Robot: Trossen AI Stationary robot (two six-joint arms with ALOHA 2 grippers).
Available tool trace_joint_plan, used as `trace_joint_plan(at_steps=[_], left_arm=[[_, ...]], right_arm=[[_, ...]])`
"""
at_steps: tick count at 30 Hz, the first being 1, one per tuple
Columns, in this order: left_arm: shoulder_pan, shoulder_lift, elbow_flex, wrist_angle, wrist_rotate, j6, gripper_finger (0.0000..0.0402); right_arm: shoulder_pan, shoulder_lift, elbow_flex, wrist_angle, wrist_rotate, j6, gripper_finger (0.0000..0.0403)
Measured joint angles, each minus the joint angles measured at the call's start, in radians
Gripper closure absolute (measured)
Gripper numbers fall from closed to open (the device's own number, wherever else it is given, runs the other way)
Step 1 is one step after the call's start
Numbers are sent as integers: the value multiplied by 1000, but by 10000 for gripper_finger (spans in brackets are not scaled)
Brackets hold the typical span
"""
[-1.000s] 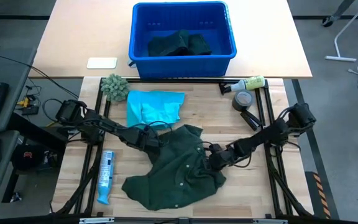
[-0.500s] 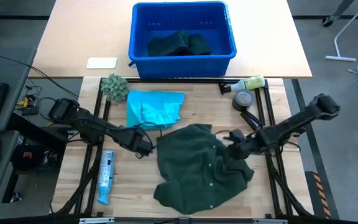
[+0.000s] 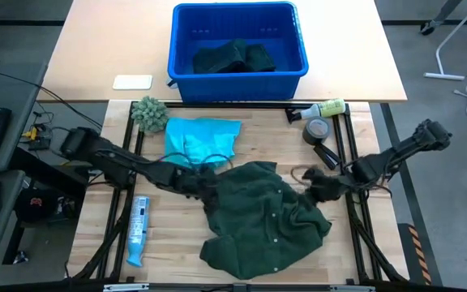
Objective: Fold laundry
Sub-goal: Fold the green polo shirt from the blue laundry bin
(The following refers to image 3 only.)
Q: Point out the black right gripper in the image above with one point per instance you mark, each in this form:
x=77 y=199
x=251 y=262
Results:
x=328 y=186

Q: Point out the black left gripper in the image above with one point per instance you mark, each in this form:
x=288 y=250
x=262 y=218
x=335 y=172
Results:
x=199 y=182

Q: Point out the dark green buttoned knit shirt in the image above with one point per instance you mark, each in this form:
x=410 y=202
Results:
x=258 y=227

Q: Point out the turquoise shirt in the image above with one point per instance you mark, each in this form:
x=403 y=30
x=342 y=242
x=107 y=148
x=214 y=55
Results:
x=201 y=138

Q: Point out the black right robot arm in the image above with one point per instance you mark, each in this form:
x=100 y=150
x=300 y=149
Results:
x=395 y=156

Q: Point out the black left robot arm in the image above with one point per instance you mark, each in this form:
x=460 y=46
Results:
x=128 y=162

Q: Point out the black stapler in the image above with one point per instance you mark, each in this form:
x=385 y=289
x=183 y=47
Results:
x=327 y=156

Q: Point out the blue toothpaste tube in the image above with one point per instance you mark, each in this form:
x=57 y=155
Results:
x=138 y=227

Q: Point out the green succulent plant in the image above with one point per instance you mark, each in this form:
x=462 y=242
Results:
x=149 y=114

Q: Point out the black yellow-striped floor plate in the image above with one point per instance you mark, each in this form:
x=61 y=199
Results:
x=416 y=243

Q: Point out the blue plastic bin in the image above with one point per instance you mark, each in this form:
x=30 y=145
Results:
x=237 y=87

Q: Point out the white phone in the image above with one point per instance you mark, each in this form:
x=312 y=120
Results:
x=132 y=82

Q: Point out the dark green folded garment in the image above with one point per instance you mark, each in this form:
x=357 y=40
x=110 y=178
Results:
x=233 y=58

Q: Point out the white floor stand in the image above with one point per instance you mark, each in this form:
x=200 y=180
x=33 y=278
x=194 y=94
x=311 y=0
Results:
x=444 y=76

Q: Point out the black cap red logo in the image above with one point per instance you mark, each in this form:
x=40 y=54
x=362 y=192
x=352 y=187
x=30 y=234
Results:
x=35 y=204

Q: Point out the small electronics board yellow plug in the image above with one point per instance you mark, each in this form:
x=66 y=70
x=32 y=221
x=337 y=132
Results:
x=35 y=134

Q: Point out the black chair base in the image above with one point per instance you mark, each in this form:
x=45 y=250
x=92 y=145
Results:
x=430 y=27

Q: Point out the grey duct tape roll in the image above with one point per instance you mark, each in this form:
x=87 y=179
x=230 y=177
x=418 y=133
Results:
x=308 y=137

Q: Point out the black aluminium table frame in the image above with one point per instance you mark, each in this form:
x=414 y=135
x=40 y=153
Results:
x=266 y=104

